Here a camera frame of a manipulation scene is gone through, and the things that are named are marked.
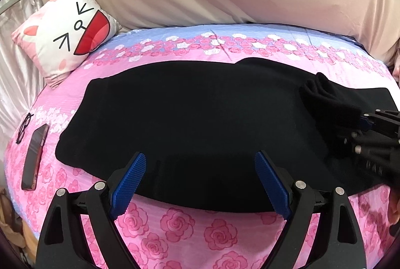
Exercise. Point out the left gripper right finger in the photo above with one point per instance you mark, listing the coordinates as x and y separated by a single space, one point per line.
337 242

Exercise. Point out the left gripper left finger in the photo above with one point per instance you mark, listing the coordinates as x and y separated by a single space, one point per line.
62 242

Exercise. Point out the black pants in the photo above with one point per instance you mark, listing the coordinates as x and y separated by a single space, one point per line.
200 125

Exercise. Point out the person's right hand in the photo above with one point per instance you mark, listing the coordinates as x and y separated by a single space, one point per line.
393 210

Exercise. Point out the pink floral bed quilt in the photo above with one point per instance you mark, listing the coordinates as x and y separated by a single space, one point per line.
159 235

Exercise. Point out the smartphone on bed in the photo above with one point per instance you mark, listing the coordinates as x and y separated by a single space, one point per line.
33 158

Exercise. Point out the black eyeglasses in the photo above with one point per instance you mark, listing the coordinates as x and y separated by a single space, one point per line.
22 128

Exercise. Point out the pale satin bed sheet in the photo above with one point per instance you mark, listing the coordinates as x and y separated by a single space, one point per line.
21 82

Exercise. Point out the white cat face pillow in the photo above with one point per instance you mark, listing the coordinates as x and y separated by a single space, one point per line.
59 37

